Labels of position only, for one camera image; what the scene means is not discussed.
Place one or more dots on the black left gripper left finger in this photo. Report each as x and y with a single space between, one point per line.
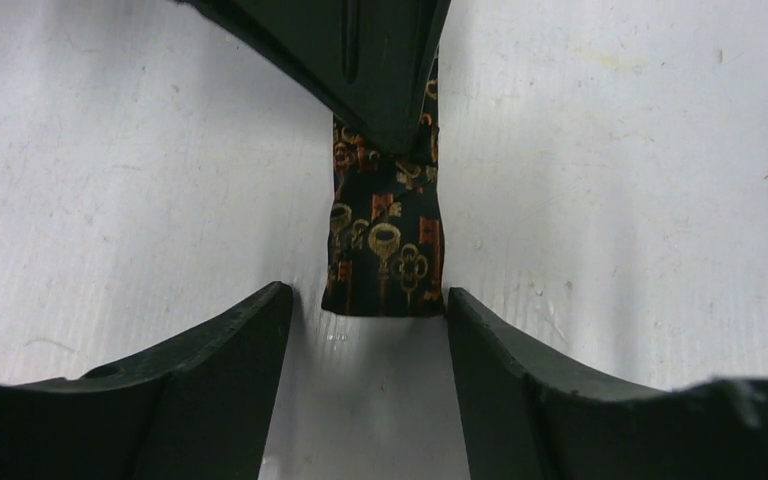
195 406

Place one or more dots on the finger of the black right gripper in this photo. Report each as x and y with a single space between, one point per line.
368 61

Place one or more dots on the dark patterned necktie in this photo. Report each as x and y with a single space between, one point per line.
386 246

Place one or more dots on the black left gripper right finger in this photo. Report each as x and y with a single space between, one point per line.
531 412

